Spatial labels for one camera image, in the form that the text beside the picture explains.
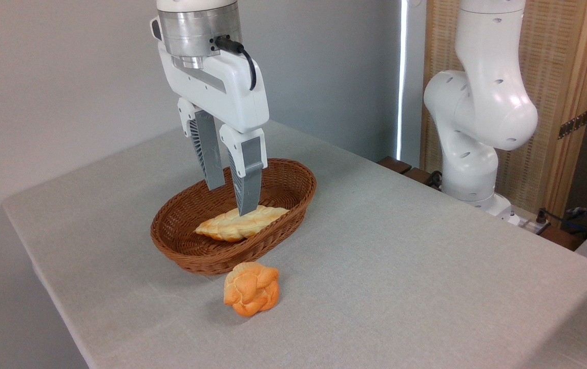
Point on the wooden rattan folding screen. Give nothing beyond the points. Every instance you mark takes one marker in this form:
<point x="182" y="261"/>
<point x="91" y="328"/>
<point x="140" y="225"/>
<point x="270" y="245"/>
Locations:
<point x="554" y="61"/>

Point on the brown wooden block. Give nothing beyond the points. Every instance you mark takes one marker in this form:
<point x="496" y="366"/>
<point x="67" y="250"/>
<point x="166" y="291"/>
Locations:
<point x="395" y="164"/>
<point x="419" y="176"/>

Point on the round knotted orange bread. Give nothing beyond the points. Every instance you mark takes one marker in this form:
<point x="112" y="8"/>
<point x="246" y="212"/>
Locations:
<point x="251" y="289"/>

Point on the brown wicker basket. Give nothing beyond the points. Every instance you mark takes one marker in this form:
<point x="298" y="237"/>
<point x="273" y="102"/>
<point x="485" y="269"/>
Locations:
<point x="206" y="251"/>

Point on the grey tablecloth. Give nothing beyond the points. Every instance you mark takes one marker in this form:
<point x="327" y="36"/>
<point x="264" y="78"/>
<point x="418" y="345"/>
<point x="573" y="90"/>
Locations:
<point x="401" y="266"/>

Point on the black power plug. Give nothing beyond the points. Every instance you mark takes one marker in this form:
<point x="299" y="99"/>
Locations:
<point x="541" y="217"/>

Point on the long braided bread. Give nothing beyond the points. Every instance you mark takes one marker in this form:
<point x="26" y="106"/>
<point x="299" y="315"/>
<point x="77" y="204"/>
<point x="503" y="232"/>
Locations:
<point x="232" y="228"/>

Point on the metal screen hinge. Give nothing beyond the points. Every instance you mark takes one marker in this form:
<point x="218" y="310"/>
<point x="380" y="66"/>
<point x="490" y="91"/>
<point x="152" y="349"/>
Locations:
<point x="573" y="124"/>

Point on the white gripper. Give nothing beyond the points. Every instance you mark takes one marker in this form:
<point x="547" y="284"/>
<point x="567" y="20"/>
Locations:
<point x="222" y="84"/>

